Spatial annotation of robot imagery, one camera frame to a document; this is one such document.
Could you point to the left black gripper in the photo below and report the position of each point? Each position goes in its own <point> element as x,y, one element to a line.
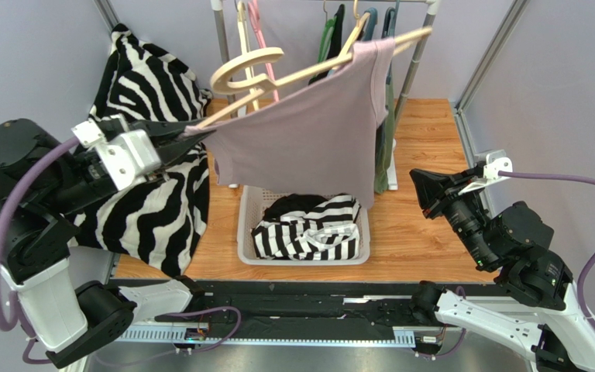
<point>157,128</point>

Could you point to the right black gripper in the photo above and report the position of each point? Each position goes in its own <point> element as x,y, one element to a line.
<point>443,197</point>

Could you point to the black white striped tank top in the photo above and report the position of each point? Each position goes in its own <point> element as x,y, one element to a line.
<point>327,232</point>

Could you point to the mauve tank top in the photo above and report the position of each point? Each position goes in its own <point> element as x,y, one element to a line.
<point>317,141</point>

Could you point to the pink plastic hanger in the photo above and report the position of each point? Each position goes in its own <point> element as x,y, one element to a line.
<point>254,18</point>

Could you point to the cream plastic hanger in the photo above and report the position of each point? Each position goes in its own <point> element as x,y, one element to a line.
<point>241,14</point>

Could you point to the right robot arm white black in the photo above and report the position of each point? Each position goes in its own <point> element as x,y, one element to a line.
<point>515,246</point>

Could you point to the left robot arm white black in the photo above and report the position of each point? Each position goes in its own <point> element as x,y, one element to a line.
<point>42,182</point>

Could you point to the olive green tank top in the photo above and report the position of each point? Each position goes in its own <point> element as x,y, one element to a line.
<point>384,138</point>

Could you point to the wooden hanger under blue top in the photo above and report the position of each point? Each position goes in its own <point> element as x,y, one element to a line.
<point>361,20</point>

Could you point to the teal plastic hanger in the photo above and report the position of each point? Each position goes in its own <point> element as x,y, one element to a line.
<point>390,20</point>

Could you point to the black top on green hanger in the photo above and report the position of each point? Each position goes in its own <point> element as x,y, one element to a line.
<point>336,42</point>

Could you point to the blue tank top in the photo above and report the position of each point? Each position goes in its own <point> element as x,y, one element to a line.
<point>370,25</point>

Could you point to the green plastic hanger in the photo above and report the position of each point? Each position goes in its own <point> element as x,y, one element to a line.
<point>326,37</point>

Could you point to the zebra striped blanket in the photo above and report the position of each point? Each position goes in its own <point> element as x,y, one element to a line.
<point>160,223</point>

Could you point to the metal clothes rack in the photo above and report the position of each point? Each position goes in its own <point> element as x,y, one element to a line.
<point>432,10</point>

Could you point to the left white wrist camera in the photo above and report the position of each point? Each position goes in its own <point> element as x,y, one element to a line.
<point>128,155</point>

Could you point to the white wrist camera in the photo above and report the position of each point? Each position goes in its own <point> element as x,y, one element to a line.
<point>487,170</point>
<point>128,155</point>

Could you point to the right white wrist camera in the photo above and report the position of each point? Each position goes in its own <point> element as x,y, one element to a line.
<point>487,170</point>

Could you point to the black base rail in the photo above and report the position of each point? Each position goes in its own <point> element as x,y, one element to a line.
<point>290,313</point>

